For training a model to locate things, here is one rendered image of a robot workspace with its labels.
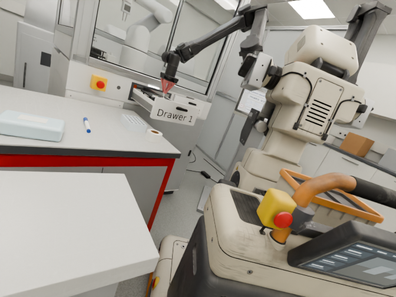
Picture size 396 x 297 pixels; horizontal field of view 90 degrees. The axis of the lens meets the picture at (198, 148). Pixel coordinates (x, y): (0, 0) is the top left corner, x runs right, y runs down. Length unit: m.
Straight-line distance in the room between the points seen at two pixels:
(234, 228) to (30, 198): 0.41
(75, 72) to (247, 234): 1.10
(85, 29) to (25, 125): 0.67
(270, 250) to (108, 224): 0.33
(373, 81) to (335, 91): 3.32
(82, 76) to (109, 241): 0.98
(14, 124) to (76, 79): 0.60
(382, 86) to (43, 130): 4.02
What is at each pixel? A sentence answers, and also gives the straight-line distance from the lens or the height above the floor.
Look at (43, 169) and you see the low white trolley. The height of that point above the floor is 0.68.
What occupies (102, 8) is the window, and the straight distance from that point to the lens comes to 1.28.
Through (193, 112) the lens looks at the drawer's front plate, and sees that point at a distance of 1.17.
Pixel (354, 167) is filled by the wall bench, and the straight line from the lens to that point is 3.56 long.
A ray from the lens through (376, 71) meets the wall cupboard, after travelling 4.17.
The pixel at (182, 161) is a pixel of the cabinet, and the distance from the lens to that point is 1.78.
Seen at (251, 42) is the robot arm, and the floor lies 1.27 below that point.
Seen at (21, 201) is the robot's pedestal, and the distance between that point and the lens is 0.49.
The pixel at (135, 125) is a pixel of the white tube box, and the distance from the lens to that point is 0.95.
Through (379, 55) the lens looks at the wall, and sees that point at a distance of 4.67.
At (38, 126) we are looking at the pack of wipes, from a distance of 0.71.
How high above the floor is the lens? 1.06
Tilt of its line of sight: 17 degrees down
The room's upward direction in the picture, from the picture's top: 21 degrees clockwise
